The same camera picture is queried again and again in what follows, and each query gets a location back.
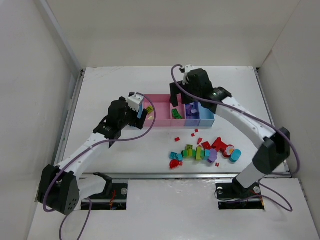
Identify lime lego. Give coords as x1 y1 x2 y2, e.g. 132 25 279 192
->
146 106 154 114

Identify purple lego brick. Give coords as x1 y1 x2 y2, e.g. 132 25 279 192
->
185 103 199 119

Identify dark green lego piece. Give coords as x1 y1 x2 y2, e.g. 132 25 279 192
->
171 108 183 119

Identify green lego row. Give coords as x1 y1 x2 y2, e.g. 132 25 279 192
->
181 144 211 161

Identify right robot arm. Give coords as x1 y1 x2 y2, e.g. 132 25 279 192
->
170 64 290 193

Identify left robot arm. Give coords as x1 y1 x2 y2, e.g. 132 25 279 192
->
37 92 148 216

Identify light blue bin left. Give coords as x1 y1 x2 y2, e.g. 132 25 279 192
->
129 103 145 127

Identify large pink bin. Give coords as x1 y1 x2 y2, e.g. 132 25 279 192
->
143 94 172 127

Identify small pink bin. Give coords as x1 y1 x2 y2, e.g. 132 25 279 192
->
170 100 186 128

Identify teal lego bricks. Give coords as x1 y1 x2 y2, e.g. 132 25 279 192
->
169 152 183 162

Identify red dome lego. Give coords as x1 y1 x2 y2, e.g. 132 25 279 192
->
169 159 183 169

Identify red slope lego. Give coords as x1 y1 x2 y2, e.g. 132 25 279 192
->
197 138 203 145

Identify red lego cluster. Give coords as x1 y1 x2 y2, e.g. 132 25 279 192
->
201 137 228 152

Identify red round flower lego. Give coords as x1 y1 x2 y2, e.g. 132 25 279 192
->
222 144 235 158

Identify lavender flower lego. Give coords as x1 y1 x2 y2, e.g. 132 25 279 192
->
206 148 218 164

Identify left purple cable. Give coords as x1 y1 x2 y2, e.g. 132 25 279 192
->
42 92 157 240

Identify purple cable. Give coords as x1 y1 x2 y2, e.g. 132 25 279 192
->
42 92 157 240
170 64 300 213

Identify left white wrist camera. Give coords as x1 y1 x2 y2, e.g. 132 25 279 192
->
126 92 144 113

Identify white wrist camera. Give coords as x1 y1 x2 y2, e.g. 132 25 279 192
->
179 64 196 85
126 92 144 113

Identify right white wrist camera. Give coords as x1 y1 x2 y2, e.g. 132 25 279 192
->
179 64 196 85

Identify metal table rail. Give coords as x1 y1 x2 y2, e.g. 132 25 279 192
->
51 171 293 180

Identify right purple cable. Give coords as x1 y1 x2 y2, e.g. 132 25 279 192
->
170 64 300 213

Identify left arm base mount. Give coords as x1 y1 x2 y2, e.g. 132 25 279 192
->
76 172 128 211

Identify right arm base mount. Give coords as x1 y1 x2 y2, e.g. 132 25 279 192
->
214 182 265 210

